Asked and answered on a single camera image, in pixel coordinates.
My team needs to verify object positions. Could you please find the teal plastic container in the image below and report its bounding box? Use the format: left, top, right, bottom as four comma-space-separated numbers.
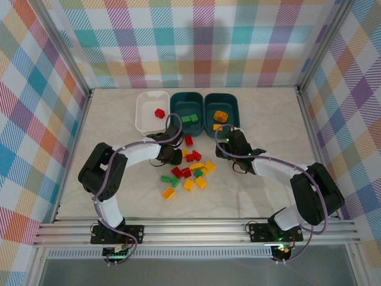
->
204, 93, 241, 139
169, 91, 205, 137

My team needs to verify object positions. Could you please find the white plastic container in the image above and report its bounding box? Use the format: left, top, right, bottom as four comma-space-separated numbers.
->
135, 91, 171, 138

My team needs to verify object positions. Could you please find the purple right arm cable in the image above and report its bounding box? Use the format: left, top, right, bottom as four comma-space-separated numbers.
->
214, 124, 330, 265

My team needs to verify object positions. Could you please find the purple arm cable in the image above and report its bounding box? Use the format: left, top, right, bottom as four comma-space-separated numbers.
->
90, 113, 184, 268
214, 124, 330, 265

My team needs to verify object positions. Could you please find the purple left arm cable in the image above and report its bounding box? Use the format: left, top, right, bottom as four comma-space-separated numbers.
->
90, 113, 184, 268

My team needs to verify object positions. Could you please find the aluminium floor rail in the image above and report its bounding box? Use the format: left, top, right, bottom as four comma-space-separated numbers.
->
52, 88, 95, 224
296, 85, 343, 221

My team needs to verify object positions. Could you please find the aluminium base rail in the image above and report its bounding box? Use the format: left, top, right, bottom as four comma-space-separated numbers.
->
32, 218, 363, 248

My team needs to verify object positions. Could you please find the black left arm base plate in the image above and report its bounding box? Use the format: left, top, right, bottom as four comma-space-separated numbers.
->
90, 225, 145, 245

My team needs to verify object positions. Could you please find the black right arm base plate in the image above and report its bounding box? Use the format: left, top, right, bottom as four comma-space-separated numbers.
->
248, 222, 304, 243

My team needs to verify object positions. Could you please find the slotted grey cable duct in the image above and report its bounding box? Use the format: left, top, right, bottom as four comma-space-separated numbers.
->
47, 249, 274, 259

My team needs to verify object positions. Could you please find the aluminium corner post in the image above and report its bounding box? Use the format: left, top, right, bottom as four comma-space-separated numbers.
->
297, 0, 357, 92
28, 0, 92, 96

